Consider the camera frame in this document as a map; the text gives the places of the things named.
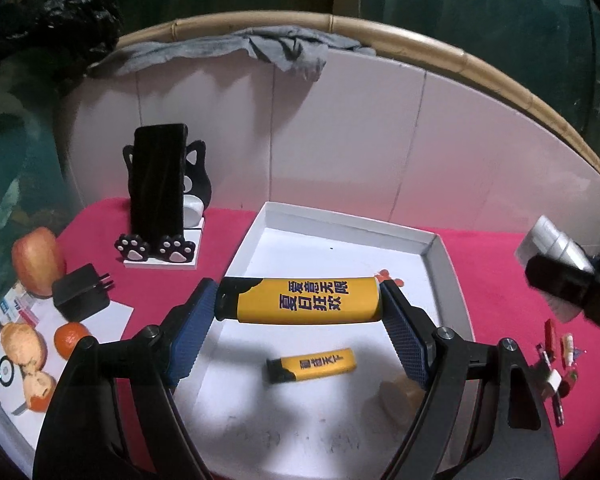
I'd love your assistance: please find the red lighter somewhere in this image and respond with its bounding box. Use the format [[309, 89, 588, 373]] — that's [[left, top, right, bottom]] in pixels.
[[544, 318, 560, 362]]

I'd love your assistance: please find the large yellow lighter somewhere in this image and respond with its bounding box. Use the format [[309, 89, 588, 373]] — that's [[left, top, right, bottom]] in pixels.
[[214, 278, 381, 325]]

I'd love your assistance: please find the small white tube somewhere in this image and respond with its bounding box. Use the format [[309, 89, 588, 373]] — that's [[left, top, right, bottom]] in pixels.
[[560, 333, 576, 368]]

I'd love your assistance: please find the tangerine peel piece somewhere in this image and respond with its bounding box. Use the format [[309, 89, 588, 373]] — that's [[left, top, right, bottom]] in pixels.
[[23, 370, 56, 413]]

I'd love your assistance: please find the small white cube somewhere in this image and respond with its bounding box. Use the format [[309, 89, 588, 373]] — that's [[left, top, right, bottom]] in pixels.
[[539, 368, 562, 400]]

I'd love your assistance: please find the white power strip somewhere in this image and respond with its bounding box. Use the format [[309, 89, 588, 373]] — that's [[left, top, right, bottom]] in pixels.
[[515, 216, 595, 323]]

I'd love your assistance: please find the pink table cloth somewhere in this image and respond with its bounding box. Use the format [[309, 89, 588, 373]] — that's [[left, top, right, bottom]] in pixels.
[[58, 198, 600, 479]]

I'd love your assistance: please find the white paper sheet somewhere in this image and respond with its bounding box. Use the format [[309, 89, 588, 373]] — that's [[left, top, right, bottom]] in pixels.
[[0, 299, 135, 453]]

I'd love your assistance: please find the whole orange tangerine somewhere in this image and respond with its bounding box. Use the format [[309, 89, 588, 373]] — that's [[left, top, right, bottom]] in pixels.
[[54, 322, 91, 361]]

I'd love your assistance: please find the peeled tangerine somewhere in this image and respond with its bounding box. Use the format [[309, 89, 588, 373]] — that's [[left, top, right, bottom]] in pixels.
[[0, 323, 47, 375]]

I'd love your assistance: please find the beige tape roll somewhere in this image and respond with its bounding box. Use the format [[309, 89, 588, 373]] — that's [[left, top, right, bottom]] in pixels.
[[379, 374, 425, 427]]

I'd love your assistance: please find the black power adapter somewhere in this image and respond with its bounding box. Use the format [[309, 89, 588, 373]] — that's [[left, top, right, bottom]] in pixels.
[[52, 263, 114, 322]]

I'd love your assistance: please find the white cardboard tray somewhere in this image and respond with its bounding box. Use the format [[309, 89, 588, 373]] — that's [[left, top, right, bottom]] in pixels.
[[174, 202, 474, 479]]

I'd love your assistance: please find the small yellow lighter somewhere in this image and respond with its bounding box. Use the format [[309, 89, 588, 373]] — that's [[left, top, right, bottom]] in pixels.
[[266, 348, 358, 384]]

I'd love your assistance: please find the black smartphone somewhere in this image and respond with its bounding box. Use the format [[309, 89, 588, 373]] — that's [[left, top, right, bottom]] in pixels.
[[129, 124, 187, 252]]

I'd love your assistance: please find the black plastic bag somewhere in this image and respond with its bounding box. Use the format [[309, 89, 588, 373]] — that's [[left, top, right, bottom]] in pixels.
[[0, 0, 122, 93]]

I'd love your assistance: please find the grey cloth on rail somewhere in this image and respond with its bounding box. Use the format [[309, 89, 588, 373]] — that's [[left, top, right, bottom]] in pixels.
[[87, 25, 376, 82]]

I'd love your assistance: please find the bamboo rail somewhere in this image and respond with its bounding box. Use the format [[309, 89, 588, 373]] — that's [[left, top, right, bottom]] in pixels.
[[117, 10, 600, 174]]

